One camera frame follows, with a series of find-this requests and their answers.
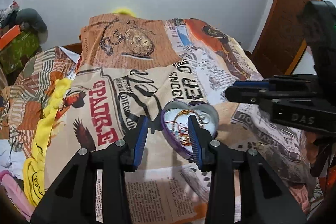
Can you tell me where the pink cloth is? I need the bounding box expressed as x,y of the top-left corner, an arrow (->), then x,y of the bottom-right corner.
0,170 -> 35,222

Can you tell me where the pile of clothes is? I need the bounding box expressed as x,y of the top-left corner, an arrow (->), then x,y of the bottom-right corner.
0,1 -> 20,29

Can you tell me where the orange box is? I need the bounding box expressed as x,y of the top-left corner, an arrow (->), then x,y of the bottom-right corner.
0,25 -> 22,50

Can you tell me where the white cloth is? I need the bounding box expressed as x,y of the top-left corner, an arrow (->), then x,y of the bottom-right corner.
0,139 -> 27,174

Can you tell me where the red beaded bracelet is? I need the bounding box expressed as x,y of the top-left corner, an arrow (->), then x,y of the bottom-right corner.
168,109 -> 195,144

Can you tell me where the yellow foam ring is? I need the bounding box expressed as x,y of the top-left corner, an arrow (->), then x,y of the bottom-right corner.
113,7 -> 137,18

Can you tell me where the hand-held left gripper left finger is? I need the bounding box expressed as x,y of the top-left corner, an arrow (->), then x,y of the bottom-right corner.
30,115 -> 150,224

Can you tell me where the yellow cloth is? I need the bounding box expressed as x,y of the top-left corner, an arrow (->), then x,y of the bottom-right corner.
22,79 -> 73,207

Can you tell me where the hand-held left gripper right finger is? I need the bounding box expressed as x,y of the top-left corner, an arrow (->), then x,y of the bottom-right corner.
187,114 -> 307,224

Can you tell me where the printed blanket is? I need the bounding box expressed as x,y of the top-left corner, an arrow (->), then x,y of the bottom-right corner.
0,14 -> 323,224

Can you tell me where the green patterned bag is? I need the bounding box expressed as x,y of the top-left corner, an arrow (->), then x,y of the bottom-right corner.
0,30 -> 42,75

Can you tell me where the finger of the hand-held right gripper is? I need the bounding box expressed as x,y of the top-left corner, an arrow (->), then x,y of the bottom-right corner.
259,98 -> 326,132
225,76 -> 318,103

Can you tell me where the wooden door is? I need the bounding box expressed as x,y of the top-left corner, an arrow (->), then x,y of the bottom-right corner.
249,0 -> 324,80

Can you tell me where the silver ring bracelet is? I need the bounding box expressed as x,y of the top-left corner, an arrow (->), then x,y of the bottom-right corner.
196,111 -> 211,130

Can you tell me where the purple heart-shaped tin box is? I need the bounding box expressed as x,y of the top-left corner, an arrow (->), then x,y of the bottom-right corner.
161,101 -> 219,160

